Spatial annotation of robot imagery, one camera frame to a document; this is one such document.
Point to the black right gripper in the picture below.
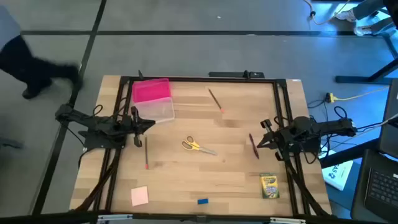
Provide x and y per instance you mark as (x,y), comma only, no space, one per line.
(276,140)

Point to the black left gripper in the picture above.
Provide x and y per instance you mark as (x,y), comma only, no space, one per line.
(136,126)

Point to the dark red pen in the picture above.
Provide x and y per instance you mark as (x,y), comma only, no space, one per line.
(253,146)

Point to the clear pencil box pink lid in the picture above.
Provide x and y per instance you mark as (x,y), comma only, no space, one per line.
(152,93)

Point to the green yellow crayon box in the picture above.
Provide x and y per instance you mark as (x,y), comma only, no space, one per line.
(269,186)

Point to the pink sticky note pad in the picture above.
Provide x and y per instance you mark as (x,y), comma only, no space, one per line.
(139,196)

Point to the blue eraser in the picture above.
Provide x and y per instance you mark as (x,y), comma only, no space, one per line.
(202,201)

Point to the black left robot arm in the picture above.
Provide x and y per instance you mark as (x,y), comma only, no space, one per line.
(93,121)

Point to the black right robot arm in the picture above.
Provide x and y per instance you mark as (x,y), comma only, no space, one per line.
(326,126)

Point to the white booklet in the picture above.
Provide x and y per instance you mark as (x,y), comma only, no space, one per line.
(340,177)

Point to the black desk beam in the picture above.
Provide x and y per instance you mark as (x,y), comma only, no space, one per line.
(348,157)

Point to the black monitor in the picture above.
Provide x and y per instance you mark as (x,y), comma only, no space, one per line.
(390,133)

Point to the black laptop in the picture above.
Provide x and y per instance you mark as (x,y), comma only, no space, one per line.
(384,186)

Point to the dark grey chair foot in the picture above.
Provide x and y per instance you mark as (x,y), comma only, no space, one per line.
(11,143)

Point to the black crossbeam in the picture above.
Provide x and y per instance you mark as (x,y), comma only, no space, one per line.
(46,217)

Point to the person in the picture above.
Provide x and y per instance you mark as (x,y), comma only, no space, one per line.
(18,62)
(370,7)

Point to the small black post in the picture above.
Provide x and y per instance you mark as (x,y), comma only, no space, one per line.
(140,74)

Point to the black metal table frame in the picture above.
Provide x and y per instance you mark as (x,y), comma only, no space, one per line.
(202,79)

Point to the black bracket bar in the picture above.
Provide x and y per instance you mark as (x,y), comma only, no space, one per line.
(230,75)

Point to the silver bracket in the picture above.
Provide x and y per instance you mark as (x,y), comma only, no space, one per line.
(287,220)
(115,217)

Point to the black desk leg frame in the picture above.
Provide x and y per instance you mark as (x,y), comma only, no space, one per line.
(354,80)

